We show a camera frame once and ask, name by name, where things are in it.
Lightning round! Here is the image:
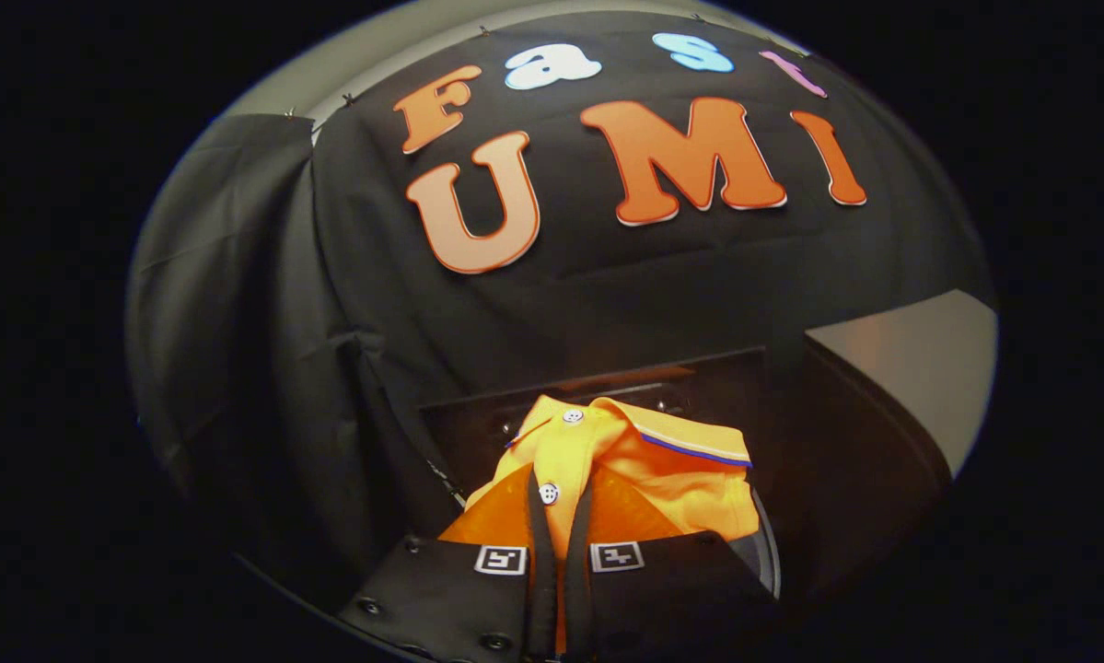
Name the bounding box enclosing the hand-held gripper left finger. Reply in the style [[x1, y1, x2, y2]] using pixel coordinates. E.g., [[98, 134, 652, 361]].
[[338, 462, 560, 663]]

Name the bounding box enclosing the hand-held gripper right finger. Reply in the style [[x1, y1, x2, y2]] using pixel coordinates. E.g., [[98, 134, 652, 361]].
[[563, 468, 781, 663]]

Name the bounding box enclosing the yellow polo shirt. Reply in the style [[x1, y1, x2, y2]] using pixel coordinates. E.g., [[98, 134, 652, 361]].
[[436, 396, 761, 657]]

